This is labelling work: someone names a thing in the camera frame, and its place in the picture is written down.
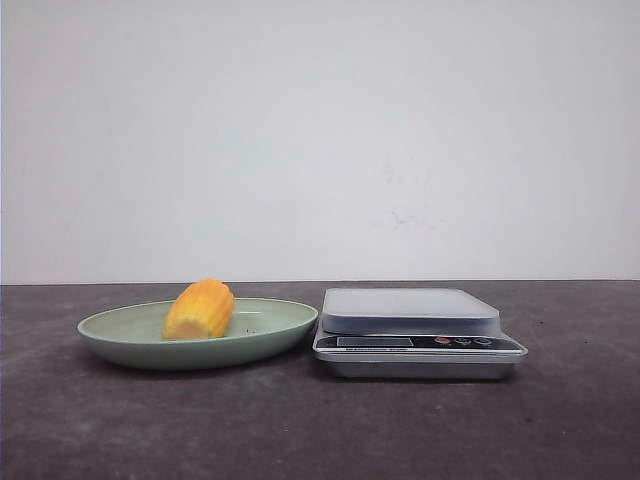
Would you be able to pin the yellow corn cob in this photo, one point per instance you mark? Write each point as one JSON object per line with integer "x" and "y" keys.
{"x": 202, "y": 311}

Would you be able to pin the silver digital kitchen scale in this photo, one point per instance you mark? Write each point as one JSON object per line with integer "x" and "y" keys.
{"x": 425, "y": 333}

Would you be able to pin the light green plate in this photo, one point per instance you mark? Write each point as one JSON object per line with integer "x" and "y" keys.
{"x": 258, "y": 328}

